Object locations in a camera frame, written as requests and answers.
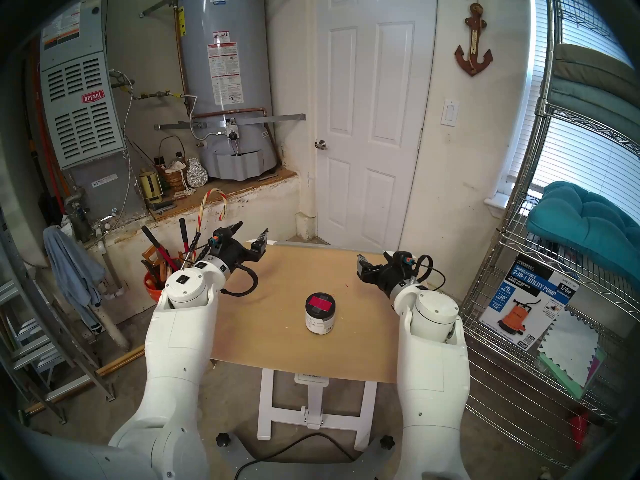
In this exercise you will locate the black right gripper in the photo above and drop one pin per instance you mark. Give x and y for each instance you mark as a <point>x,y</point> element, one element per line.
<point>392,279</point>

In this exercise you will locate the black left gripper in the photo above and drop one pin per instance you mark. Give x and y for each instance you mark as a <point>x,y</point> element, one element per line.
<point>235,254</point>

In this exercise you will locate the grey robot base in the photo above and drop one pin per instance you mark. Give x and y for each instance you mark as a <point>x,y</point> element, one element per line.
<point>239,461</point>

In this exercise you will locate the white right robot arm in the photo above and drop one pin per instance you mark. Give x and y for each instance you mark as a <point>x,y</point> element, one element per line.
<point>430,374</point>

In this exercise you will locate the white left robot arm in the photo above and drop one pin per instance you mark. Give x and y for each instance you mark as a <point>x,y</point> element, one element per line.
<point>175,344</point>

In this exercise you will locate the white platform with wooden top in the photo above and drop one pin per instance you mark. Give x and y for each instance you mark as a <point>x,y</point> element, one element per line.
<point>250,209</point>

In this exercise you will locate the striped candy cane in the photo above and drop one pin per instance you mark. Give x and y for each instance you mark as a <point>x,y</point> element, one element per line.
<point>201,211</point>

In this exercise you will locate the black grip red shaft tool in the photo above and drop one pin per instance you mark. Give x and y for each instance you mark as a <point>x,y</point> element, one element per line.
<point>183,229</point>
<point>150,235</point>

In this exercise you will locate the crumpled foil lump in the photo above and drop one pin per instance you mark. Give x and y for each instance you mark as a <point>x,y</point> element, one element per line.
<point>196,174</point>

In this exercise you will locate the heater gas control valve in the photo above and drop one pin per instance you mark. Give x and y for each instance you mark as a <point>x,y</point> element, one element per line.
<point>232,131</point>

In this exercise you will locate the yellow metal can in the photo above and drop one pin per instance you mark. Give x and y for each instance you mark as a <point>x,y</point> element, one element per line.
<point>150,186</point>

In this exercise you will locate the orange plastic bucket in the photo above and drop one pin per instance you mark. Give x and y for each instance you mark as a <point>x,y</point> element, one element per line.
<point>152,291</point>

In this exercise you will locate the metal door knob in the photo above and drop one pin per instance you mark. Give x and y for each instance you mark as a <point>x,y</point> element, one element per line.
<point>320,144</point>

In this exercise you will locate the copper water pipe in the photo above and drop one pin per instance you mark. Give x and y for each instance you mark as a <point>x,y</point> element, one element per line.
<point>230,112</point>

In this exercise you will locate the white panel door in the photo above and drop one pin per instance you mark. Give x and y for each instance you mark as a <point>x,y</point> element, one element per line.
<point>375,134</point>

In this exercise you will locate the utility pump box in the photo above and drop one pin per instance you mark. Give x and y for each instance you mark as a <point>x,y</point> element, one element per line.
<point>530,294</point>

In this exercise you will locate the white pvc pipe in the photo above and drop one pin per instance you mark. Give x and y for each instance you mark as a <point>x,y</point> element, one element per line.
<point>117,336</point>

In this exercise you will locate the gas line with yellow valve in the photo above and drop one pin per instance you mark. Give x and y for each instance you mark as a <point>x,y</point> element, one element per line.
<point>157,94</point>

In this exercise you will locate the long wooden stick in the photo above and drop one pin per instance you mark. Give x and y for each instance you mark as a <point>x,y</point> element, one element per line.
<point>125,360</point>

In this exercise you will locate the grey water heater tank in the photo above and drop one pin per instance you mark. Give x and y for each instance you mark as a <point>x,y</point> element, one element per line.
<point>245,59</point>

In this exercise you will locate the black base knob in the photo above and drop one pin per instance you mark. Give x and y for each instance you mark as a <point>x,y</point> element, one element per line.
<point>387,442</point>
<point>223,440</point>

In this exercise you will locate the blue hanging cloth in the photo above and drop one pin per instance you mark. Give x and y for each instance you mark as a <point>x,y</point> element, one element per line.
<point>70,269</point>

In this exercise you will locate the white zigzag edged paper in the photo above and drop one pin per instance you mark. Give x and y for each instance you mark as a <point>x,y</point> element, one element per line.
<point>570,349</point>

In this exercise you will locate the teal tufted cushion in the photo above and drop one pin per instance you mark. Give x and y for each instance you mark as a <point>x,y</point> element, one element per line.
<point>585,219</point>

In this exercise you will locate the green foam sheet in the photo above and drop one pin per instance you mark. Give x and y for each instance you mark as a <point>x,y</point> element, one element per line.
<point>560,379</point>

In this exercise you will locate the grey bryant furnace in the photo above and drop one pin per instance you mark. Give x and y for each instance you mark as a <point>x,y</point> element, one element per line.
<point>80,99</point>

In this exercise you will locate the white window blinds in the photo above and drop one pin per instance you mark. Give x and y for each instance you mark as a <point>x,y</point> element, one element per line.
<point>585,159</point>

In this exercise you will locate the aluminium step ladder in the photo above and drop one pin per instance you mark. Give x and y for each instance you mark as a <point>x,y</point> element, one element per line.
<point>30,351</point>

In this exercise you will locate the small red item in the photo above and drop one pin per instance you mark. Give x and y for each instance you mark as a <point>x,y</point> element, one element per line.
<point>580,431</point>

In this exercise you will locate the green flat cushion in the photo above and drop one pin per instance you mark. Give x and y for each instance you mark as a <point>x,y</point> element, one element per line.
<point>585,101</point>

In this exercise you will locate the olive flat cushion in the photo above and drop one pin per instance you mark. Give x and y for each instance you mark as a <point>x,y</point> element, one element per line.
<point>590,64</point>

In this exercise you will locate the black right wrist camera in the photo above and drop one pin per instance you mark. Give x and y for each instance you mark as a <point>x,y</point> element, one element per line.
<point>402,259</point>

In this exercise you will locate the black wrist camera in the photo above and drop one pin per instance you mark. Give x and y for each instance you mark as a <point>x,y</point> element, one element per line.
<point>402,259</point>
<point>219,240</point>

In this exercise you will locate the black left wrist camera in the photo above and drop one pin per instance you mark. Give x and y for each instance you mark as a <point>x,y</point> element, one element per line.
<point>219,240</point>

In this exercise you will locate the white folding table frame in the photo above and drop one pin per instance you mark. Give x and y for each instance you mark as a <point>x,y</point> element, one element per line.
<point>315,409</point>

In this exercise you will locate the white light switch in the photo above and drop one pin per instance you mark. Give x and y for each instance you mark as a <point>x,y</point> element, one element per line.
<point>450,113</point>

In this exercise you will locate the rusty anchor wall decoration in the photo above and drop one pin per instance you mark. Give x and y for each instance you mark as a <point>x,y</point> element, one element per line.
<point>472,59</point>

